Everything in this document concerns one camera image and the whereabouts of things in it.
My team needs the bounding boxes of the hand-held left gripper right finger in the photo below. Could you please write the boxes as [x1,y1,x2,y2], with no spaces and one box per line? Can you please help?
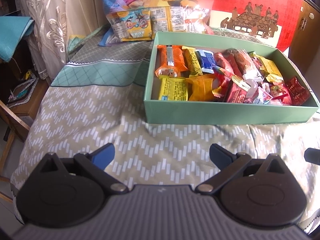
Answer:
[195,143,292,193]

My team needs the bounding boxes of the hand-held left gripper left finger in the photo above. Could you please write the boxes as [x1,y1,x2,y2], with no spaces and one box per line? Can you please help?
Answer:
[32,143,129,193]

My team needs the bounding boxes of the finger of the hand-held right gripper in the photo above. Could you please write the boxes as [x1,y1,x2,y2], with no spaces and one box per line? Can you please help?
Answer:
[304,148,320,166]

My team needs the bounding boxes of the green cardboard box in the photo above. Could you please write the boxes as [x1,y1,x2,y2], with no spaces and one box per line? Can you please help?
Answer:
[144,32,320,125]

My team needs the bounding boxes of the dark red snack packet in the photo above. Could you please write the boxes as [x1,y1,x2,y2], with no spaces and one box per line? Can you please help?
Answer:
[226,79,250,103]

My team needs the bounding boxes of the shiny red patterned packet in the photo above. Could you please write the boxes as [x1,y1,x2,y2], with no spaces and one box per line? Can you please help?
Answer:
[282,76,312,106]

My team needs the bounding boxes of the orange-yellow pastry packet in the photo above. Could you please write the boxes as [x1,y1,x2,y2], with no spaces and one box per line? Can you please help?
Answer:
[186,74,220,102]

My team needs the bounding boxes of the red-white candy packet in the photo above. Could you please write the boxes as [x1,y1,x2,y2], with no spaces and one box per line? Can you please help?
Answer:
[246,86,273,104]

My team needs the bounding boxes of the pink-red candy packet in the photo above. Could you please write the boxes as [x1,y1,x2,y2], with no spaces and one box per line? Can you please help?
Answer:
[269,84,292,105]

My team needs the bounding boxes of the white dotted snack packet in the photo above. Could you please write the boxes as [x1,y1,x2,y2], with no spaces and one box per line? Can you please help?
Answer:
[244,76,262,90]

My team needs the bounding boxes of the yellow text-printed packet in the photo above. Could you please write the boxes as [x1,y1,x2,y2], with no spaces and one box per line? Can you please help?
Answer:
[158,77,188,101]

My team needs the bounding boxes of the long red-orange stick packet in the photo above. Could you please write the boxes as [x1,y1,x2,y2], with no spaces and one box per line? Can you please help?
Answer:
[214,52,235,80]

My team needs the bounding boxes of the blue and white packet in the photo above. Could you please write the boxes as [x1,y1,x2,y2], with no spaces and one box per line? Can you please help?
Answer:
[195,50,216,74]

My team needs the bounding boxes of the yellow cheese stick packet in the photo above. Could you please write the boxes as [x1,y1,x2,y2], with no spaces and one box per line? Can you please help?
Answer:
[184,47,203,78]

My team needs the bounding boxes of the orange sausage packet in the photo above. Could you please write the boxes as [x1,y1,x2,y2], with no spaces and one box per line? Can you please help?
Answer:
[226,49,263,80]

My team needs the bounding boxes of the large yellow wavy-line packet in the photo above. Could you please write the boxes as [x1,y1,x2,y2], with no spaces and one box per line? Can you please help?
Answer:
[250,52,284,82]

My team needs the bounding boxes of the orange clear-window packet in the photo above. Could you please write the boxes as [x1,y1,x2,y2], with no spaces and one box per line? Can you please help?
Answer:
[154,44,188,79]

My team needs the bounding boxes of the patterned blanket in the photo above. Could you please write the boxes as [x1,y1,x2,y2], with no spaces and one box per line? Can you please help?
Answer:
[11,25,320,230]

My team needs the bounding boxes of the wooden chair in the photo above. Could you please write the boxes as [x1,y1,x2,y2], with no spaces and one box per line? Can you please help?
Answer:
[0,100,30,202]

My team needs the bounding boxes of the zigzag trimmed cloth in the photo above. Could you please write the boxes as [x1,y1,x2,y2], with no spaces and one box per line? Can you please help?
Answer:
[7,76,39,104]

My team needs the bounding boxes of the brown wooden cabinet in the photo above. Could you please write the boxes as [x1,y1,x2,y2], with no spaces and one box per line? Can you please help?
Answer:
[289,0,320,60]

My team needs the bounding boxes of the embroidered beige curtain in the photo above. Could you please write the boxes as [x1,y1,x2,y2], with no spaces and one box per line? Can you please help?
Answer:
[12,0,105,80]

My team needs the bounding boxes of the teal cloth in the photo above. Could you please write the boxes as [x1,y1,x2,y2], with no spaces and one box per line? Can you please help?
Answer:
[0,16,34,62]

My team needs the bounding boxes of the red printed gift carton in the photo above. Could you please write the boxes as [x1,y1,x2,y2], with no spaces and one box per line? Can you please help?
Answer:
[197,0,307,53]

